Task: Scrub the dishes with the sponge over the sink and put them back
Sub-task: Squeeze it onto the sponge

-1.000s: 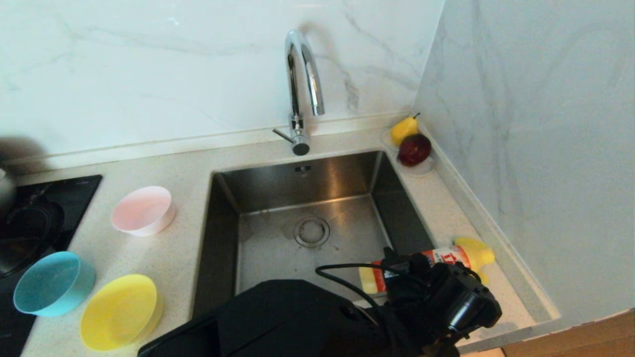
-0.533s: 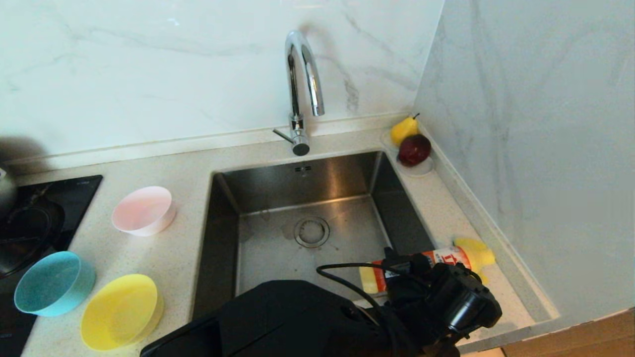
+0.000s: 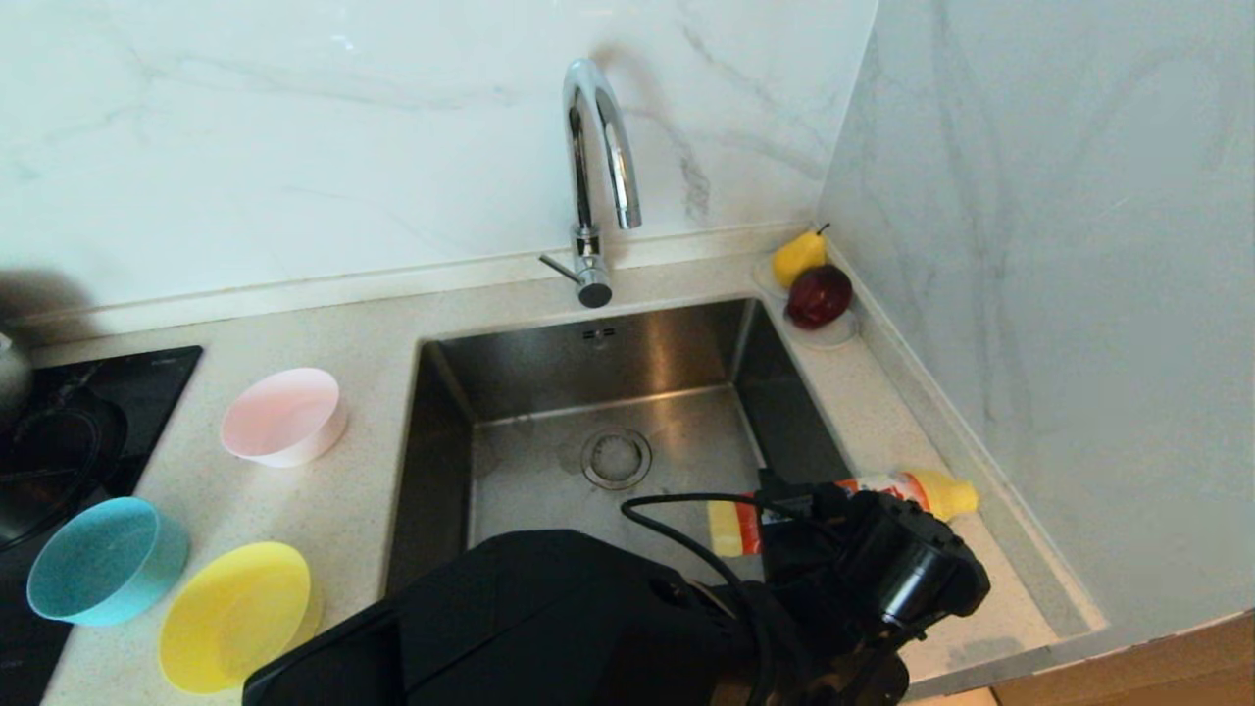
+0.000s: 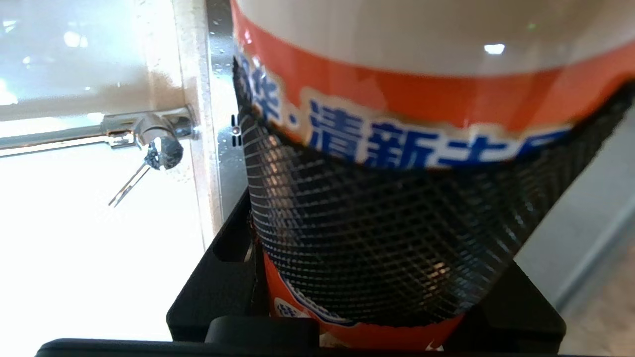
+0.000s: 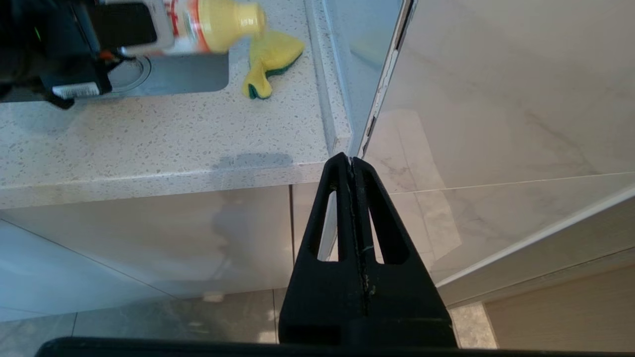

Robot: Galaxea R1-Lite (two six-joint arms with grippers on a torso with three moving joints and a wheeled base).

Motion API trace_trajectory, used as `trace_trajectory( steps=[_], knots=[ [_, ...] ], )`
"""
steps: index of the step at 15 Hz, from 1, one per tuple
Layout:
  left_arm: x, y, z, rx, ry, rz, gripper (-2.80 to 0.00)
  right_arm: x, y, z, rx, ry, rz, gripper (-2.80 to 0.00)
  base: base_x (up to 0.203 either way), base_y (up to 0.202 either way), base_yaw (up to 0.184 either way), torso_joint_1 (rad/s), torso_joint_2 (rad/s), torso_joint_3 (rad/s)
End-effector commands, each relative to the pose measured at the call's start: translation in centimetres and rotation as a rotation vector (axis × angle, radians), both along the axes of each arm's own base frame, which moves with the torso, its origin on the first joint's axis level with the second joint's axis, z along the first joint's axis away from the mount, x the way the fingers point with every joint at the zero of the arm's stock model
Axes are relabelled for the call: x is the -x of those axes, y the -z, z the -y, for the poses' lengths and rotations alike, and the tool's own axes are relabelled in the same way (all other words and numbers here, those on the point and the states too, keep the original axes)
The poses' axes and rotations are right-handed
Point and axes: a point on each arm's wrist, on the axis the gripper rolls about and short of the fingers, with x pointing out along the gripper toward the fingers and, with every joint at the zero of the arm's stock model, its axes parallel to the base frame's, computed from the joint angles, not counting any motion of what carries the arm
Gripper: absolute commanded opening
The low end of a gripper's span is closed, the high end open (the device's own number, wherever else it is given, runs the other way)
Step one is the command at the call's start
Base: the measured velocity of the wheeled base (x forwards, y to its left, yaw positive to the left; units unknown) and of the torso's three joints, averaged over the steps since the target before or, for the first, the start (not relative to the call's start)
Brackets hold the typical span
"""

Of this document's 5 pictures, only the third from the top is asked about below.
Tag yellow pear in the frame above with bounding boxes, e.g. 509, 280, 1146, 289
772, 224, 830, 290

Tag dark red apple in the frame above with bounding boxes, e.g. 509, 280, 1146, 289
785, 265, 853, 330

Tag chrome gooseneck faucet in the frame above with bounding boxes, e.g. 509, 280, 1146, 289
538, 58, 644, 309

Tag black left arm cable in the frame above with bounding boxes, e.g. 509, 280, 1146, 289
621, 492, 785, 706

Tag blue plastic bowl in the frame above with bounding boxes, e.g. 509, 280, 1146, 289
26, 496, 189, 627

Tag left wrist camera unit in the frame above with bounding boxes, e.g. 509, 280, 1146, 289
848, 490, 991, 638

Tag pink plastic bowl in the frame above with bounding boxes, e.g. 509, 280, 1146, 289
220, 368, 348, 468

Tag orange dish soap bottle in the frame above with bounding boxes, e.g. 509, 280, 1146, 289
708, 470, 979, 558

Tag yellow plastic bowl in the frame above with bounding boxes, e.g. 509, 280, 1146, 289
158, 541, 323, 695

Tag stainless steel sink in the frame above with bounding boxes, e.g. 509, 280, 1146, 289
382, 297, 888, 601

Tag metal kettle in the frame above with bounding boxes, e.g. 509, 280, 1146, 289
0, 331, 33, 432

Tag black round pan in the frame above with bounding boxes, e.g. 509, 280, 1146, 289
0, 392, 129, 550

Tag small white saucer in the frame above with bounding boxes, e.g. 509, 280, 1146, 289
784, 308, 859, 350

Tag black glass cooktop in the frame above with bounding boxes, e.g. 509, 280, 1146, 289
0, 345, 204, 706

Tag round metal sink drain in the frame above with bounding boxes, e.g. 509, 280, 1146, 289
580, 428, 653, 491

